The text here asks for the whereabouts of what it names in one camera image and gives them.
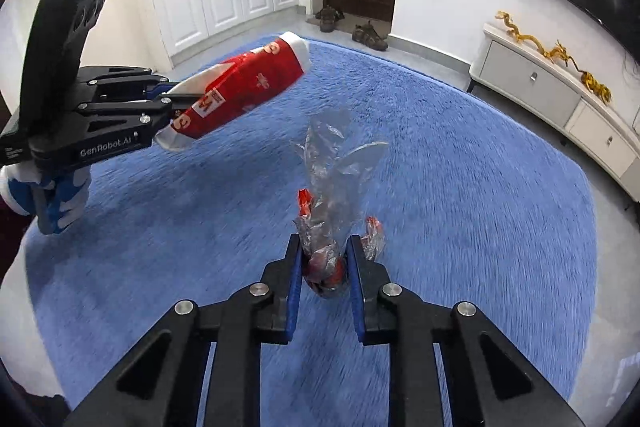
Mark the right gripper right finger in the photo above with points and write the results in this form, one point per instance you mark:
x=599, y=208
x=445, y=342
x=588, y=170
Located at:
x=448, y=366

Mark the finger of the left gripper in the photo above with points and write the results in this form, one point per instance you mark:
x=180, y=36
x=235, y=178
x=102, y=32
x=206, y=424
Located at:
x=123, y=82
x=144, y=116

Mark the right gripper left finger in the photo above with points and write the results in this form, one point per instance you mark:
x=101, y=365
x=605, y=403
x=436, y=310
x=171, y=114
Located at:
x=201, y=365

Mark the red white paper bag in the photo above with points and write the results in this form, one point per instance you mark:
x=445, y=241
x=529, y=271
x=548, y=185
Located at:
x=234, y=87

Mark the clear red plastic wrapper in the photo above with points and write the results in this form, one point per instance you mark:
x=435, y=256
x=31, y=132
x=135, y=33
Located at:
x=330, y=205

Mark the blue white gloved hand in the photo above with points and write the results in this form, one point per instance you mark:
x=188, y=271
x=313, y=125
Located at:
x=56, y=200

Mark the blue shaggy rug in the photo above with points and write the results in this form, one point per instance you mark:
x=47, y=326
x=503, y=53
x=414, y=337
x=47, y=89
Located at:
x=371, y=248

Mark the left brown shoe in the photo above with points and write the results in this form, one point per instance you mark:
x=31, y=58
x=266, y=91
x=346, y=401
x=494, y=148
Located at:
x=328, y=18

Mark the brown shoe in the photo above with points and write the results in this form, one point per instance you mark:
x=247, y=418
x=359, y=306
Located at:
x=328, y=18
x=369, y=37

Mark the right brown shoe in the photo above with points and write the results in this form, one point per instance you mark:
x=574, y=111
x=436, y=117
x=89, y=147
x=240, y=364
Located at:
x=369, y=37

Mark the white TV cabinet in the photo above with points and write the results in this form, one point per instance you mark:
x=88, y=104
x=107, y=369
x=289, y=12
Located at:
x=519, y=73

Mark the golden tiger ornament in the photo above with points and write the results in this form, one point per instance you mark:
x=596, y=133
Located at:
x=595, y=87

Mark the golden dragon ornament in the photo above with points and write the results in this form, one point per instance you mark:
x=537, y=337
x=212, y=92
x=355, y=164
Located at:
x=558, y=52

